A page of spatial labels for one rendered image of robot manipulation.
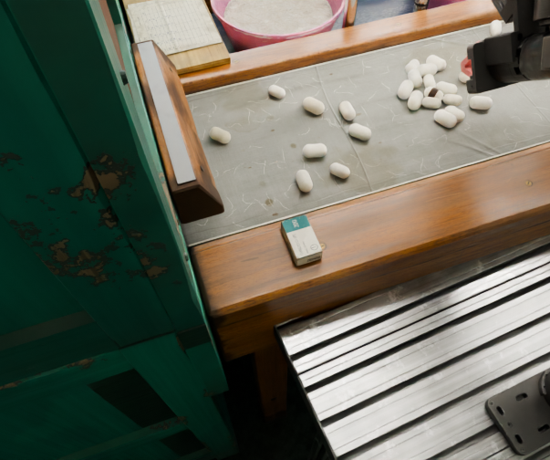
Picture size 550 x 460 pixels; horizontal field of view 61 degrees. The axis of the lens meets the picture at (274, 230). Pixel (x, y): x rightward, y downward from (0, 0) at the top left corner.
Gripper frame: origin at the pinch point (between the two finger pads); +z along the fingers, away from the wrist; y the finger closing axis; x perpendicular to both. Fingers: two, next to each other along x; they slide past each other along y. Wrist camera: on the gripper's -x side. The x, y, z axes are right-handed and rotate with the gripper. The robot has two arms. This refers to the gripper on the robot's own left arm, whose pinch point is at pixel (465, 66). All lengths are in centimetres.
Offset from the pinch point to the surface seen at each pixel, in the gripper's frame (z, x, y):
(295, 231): -11.8, 13.9, 34.7
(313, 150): 0.9, 6.6, 26.4
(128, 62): 4, -11, 49
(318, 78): 15.3, -3.1, 18.5
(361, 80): 12.9, -1.0, 11.7
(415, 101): 4.1, 3.8, 6.9
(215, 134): 7.4, 1.4, 39.5
